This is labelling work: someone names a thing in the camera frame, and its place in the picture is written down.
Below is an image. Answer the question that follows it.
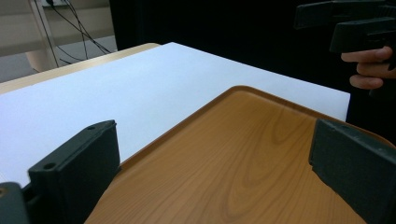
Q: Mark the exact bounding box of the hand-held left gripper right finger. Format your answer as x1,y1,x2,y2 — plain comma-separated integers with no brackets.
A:
308,118,396,224

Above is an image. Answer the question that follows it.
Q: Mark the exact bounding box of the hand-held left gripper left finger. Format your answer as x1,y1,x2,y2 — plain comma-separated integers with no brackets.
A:
27,119,122,224

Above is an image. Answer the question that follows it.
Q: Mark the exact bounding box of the thin black cable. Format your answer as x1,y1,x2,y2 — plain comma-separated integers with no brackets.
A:
33,0,61,68

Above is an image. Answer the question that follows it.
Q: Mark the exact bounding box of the beige furniture leg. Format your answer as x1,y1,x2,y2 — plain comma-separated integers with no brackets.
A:
25,0,61,73

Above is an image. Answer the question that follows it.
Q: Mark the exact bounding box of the black curtain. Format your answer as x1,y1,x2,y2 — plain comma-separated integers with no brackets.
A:
108,0,396,145

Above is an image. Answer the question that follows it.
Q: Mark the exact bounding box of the wooden tray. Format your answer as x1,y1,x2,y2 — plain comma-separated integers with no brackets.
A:
83,85,395,224

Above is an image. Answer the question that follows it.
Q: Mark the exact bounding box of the black cable bundle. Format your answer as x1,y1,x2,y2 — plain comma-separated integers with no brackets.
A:
46,0,112,65

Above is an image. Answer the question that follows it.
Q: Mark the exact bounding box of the white table cover sheet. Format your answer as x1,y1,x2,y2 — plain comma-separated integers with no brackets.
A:
0,41,351,189

